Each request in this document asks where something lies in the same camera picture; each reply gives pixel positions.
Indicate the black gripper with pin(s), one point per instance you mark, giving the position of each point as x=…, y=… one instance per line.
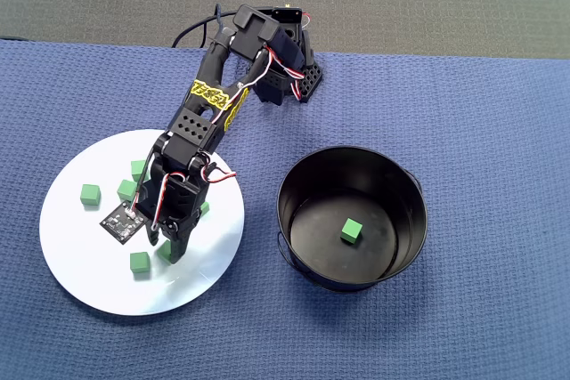
x=177, y=225

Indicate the green cube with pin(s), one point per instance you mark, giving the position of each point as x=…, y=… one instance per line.
x=139, y=262
x=163, y=252
x=126, y=190
x=137, y=171
x=90, y=194
x=351, y=231
x=205, y=209

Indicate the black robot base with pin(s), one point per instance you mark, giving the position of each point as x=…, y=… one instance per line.
x=311, y=79

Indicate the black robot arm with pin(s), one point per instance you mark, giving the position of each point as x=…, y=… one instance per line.
x=191, y=131

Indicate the white round plate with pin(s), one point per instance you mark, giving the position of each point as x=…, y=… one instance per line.
x=89, y=264

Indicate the black metal bucket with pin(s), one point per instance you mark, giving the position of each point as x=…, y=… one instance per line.
x=311, y=175

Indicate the blue woven cloth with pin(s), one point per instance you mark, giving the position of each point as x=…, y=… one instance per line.
x=445, y=131

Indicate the camera circuit board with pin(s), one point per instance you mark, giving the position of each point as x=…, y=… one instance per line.
x=122, y=222

